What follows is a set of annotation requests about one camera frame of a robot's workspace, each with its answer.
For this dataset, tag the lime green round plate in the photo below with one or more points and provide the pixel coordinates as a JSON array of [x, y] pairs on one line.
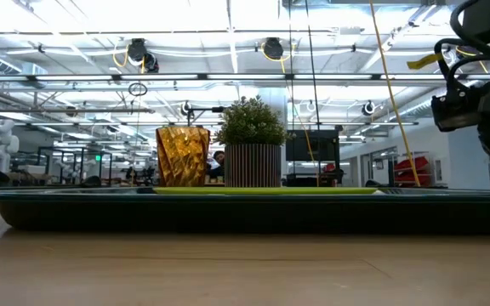
[[270, 190]]

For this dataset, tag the dark green serving tray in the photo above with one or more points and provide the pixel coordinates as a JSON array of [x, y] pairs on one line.
[[228, 212]]

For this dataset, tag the amber ribbed glass cup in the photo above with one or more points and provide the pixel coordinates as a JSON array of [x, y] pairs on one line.
[[183, 157]]

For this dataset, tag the red storage bins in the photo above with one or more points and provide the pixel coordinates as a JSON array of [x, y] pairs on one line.
[[415, 166]]

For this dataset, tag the black monitor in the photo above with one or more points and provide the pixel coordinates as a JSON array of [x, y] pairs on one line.
[[326, 146]]

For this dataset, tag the artificial plant in ribbed pot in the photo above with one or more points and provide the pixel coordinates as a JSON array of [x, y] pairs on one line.
[[251, 166]]

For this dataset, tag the person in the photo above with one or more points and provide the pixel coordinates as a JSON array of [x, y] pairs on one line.
[[217, 159]]

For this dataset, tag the white robot figure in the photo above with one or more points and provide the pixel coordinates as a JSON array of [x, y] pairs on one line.
[[0, 144]]

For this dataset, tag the black camera stand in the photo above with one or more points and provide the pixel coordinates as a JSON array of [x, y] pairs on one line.
[[217, 109]]

